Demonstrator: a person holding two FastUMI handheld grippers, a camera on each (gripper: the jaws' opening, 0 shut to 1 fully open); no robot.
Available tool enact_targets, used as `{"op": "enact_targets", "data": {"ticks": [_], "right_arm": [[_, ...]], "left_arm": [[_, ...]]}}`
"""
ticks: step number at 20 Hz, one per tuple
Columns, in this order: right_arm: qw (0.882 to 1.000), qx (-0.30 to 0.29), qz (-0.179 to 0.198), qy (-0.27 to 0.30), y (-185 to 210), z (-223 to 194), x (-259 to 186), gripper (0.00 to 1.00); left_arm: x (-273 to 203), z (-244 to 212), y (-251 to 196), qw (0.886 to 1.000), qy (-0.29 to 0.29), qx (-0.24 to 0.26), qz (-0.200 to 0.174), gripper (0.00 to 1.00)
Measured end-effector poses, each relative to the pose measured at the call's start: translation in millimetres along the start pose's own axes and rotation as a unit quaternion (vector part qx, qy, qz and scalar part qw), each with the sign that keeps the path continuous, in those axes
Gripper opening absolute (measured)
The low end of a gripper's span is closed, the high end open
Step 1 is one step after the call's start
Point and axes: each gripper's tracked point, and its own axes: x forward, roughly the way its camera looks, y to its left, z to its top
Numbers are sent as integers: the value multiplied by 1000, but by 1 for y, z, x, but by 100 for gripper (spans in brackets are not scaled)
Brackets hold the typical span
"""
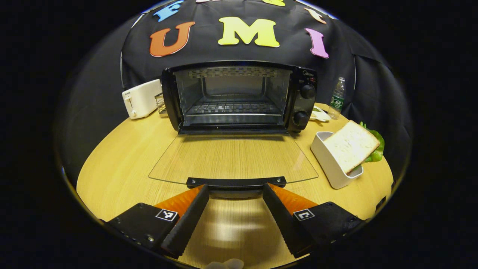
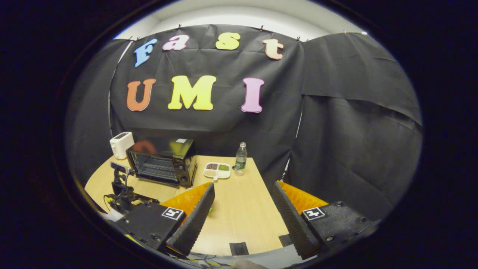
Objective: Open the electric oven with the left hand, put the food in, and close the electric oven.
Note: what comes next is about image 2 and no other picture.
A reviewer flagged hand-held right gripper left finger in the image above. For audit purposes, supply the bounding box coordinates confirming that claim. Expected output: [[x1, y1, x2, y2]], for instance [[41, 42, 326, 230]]
[[112, 182, 216, 258]]

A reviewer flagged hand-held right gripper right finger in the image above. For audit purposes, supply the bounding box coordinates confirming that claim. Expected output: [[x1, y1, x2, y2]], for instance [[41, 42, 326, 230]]
[[274, 180, 378, 261]]

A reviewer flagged black electric oven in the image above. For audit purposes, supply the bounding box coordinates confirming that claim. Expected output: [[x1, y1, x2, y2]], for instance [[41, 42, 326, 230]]
[[126, 137, 198, 188]]

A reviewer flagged white toaster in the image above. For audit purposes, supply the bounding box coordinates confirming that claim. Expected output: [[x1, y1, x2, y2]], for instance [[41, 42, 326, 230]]
[[109, 132, 135, 160]]

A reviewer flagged black table edge clamp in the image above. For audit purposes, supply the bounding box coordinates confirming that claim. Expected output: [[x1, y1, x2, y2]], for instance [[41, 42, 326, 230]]
[[229, 242, 249, 256]]

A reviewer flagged white divided dish with seeds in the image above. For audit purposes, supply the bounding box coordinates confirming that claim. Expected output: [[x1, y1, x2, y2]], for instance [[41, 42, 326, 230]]
[[204, 162, 231, 181]]

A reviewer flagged clear water bottle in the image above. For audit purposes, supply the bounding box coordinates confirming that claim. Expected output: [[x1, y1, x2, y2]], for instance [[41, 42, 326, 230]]
[[235, 142, 248, 176]]

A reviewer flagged black backdrop cloth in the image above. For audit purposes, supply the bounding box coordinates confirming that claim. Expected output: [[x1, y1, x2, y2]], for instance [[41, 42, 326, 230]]
[[65, 24, 423, 221]]

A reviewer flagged black cable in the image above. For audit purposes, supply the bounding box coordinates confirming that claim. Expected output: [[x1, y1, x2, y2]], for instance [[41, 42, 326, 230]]
[[187, 253, 224, 268]]

